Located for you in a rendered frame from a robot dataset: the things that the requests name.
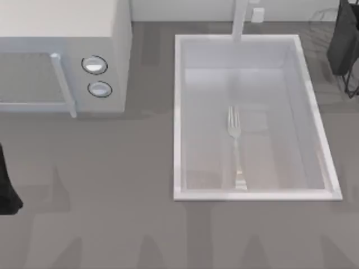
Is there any silver fork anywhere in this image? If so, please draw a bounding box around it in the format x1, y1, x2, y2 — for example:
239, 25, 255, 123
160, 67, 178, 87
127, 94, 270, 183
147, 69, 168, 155
227, 105, 248, 191

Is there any white sink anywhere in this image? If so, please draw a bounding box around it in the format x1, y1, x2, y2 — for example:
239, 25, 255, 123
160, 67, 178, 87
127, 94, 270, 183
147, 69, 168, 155
173, 34, 343, 202

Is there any small microwave knob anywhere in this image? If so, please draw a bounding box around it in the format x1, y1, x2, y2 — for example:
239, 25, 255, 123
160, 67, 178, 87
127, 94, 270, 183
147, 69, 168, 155
87, 80, 113, 99

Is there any large microwave knob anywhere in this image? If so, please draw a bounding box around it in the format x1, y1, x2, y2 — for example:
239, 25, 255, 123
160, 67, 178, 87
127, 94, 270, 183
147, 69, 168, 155
80, 54, 109, 76

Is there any tall white tap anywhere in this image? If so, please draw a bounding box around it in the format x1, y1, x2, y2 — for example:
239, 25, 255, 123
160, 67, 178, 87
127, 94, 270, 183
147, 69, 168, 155
231, 0, 250, 43

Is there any pale microwave oven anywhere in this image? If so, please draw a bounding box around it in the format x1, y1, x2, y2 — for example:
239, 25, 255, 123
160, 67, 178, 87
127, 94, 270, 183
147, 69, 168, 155
0, 0, 134, 118

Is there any microwave oven door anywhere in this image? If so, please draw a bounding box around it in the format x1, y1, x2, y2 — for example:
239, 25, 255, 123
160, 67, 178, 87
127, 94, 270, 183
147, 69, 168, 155
0, 52, 70, 113

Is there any microwave door handle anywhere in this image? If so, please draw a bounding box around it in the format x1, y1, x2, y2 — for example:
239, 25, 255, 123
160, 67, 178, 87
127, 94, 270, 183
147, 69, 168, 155
50, 52, 77, 118

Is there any black wire rack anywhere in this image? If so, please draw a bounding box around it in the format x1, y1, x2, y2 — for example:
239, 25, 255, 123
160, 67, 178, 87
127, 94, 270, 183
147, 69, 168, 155
326, 0, 359, 99

